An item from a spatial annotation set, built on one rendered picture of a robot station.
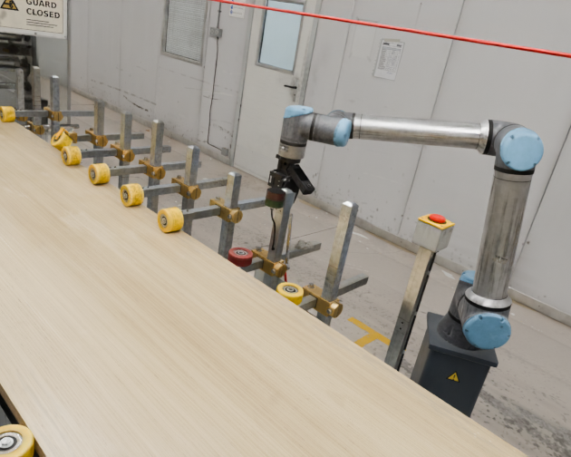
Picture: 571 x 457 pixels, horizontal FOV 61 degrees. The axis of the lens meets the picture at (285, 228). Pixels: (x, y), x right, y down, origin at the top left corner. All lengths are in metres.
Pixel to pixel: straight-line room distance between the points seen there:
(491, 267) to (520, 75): 2.40
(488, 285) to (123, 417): 1.21
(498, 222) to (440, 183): 2.52
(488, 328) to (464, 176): 2.43
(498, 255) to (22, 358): 1.35
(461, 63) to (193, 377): 3.44
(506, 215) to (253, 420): 1.03
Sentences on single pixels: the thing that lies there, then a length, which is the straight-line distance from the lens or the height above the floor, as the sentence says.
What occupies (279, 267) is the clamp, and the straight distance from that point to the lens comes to 1.62.
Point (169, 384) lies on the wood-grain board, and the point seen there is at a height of 0.90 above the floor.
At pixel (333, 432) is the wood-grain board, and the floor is 0.90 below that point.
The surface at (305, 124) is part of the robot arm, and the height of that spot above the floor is 1.33.
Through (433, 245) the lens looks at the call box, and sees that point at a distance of 1.25.
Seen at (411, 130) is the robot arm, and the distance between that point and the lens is 1.70.
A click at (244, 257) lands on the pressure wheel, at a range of 1.55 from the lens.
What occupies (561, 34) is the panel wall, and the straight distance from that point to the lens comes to 3.89.
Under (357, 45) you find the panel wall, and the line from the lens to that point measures 4.60.
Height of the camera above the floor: 1.60
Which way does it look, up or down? 22 degrees down
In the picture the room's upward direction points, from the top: 11 degrees clockwise
